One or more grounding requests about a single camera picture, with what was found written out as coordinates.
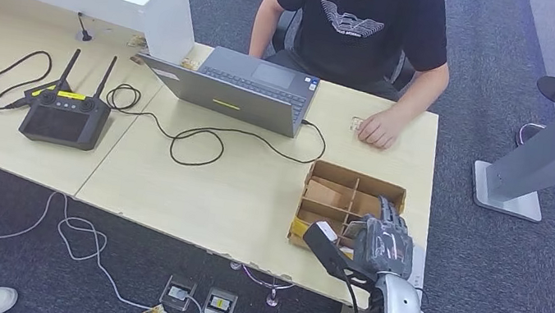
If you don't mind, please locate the floor socket box open lid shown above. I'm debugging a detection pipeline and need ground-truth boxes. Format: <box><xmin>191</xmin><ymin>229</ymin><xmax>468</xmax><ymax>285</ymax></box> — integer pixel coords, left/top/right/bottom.
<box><xmin>158</xmin><ymin>274</ymin><xmax>198</xmax><ymax>313</ymax></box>

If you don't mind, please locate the floor socket box yellow label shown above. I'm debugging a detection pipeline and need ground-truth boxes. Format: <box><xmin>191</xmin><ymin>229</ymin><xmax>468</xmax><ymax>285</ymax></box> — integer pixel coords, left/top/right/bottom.
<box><xmin>202</xmin><ymin>286</ymin><xmax>240</xmax><ymax>313</ymax></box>

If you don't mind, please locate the black remote controller with antennas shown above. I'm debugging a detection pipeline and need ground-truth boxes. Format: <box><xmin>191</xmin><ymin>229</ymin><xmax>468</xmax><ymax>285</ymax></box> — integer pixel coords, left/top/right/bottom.
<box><xmin>16</xmin><ymin>42</ymin><xmax>121</xmax><ymax>155</ymax></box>

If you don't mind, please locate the small black desk microphone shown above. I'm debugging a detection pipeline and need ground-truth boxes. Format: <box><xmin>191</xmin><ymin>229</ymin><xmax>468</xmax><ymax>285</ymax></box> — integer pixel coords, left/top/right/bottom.
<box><xmin>72</xmin><ymin>12</ymin><xmax>97</xmax><ymax>44</ymax></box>

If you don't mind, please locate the grey open laptop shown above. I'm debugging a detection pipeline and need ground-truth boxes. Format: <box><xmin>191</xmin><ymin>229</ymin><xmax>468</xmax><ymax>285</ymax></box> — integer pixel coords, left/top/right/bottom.
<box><xmin>127</xmin><ymin>34</ymin><xmax>324</xmax><ymax>142</ymax></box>

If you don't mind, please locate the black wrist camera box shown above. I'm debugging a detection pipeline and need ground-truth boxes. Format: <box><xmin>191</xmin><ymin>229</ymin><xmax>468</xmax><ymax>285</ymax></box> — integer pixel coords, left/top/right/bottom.
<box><xmin>296</xmin><ymin>218</ymin><xmax>388</xmax><ymax>290</ymax></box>

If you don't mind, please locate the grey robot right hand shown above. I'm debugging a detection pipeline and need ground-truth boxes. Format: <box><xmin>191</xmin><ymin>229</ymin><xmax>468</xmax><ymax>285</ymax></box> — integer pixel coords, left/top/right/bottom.
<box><xmin>337</xmin><ymin>191</ymin><xmax>423</xmax><ymax>282</ymax></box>

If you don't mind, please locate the black laptop power cable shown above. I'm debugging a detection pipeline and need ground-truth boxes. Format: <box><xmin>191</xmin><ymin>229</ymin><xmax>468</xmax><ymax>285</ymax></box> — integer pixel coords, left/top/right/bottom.
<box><xmin>98</xmin><ymin>81</ymin><xmax>332</xmax><ymax>187</ymax></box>

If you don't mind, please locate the cardboard divider box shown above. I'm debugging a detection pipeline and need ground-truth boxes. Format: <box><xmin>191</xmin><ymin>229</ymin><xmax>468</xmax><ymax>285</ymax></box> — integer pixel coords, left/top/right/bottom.
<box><xmin>286</xmin><ymin>157</ymin><xmax>411</xmax><ymax>265</ymax></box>

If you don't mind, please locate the white card reader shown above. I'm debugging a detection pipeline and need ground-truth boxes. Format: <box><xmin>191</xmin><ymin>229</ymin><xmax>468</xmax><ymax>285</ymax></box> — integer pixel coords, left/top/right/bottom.
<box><xmin>406</xmin><ymin>244</ymin><xmax>431</xmax><ymax>291</ymax></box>

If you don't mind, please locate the black office chair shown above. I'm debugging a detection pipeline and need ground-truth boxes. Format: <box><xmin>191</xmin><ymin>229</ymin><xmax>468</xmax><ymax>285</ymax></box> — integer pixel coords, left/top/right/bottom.
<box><xmin>267</xmin><ymin>6</ymin><xmax>422</xmax><ymax>94</ymax></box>

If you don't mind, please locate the white floor cable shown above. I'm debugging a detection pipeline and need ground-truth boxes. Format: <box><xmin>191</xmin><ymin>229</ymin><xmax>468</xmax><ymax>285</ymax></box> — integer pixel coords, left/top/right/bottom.
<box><xmin>0</xmin><ymin>177</ymin><xmax>220</xmax><ymax>313</ymax></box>

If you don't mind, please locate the person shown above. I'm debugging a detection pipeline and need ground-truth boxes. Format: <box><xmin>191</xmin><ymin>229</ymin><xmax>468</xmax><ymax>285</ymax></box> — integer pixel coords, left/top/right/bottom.
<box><xmin>236</xmin><ymin>0</ymin><xmax>463</xmax><ymax>158</ymax></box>

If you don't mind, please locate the person's left hand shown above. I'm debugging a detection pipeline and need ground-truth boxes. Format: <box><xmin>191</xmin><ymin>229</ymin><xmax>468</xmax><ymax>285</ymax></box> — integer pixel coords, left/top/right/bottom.
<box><xmin>355</xmin><ymin>104</ymin><xmax>406</xmax><ymax>152</ymax></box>

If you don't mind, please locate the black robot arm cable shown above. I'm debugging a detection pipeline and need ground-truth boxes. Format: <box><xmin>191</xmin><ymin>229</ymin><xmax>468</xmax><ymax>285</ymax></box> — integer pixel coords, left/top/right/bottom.
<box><xmin>337</xmin><ymin>269</ymin><xmax>375</xmax><ymax>313</ymax></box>

